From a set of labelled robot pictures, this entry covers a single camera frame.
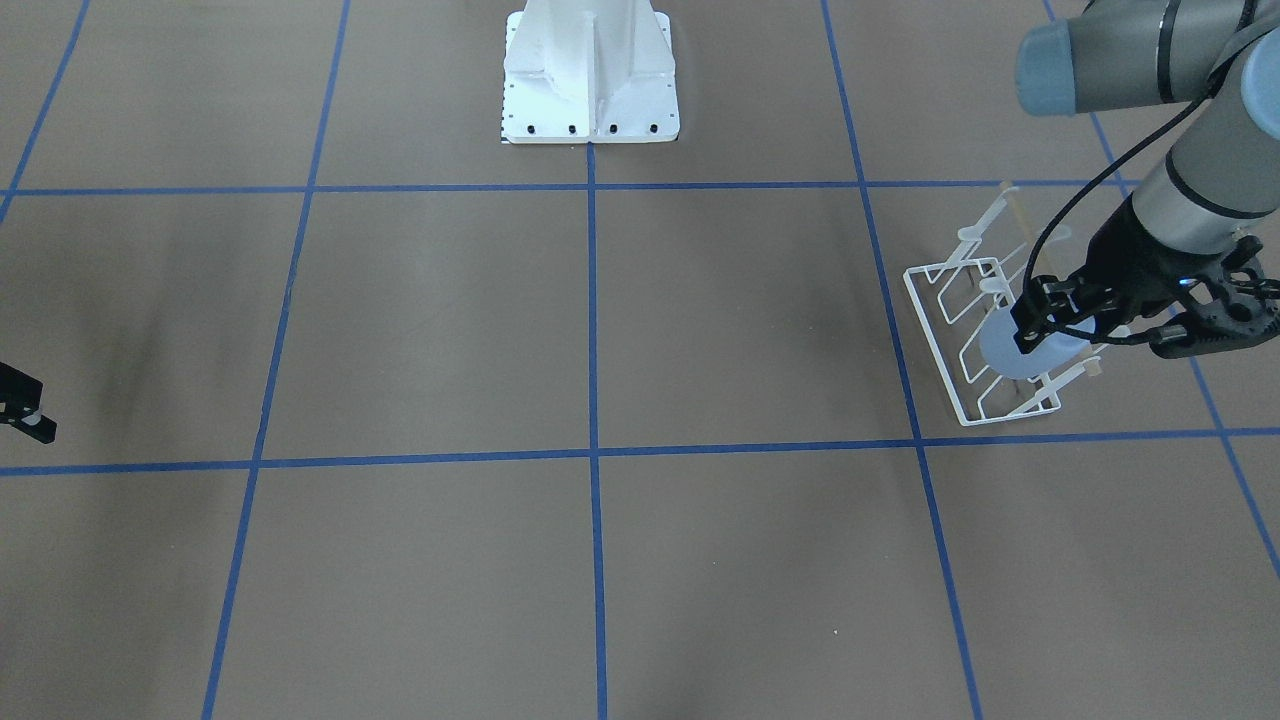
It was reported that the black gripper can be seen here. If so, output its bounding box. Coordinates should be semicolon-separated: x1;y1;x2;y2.
1073;201;1279;359

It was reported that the light blue plastic cup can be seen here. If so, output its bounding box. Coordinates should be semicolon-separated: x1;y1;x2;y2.
978;307;1093;380

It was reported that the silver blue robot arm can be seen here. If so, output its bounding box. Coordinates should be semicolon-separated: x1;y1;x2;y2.
1010;1;1279;359

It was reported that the wooden dowel rod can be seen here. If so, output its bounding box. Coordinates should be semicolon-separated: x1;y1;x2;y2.
1000;179;1092;378

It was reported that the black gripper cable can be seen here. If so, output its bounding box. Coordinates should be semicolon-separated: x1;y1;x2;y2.
1020;0;1260;346

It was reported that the white wire cup holder rack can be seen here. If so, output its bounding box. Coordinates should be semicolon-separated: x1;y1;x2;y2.
902;187;1102;427

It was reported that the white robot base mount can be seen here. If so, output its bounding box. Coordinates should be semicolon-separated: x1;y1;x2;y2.
500;1;681;145

